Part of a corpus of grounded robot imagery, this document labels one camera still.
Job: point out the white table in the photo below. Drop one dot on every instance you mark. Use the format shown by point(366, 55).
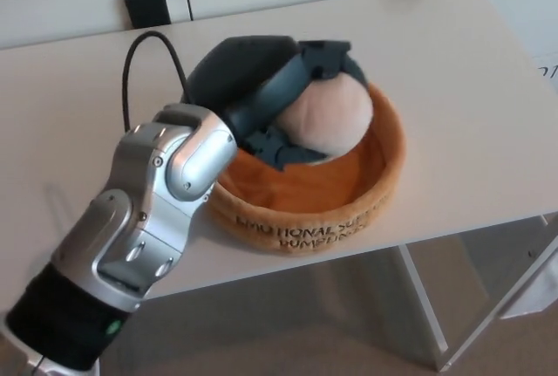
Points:
point(457, 131)

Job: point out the pink plush dumpling toy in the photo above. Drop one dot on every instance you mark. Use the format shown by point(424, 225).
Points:
point(327, 118)

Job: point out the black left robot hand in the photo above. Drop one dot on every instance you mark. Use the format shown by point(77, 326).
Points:
point(240, 70)

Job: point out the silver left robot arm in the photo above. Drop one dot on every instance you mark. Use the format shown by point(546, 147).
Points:
point(139, 201)

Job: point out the orange round plush basket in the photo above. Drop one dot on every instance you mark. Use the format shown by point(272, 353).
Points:
point(331, 201)

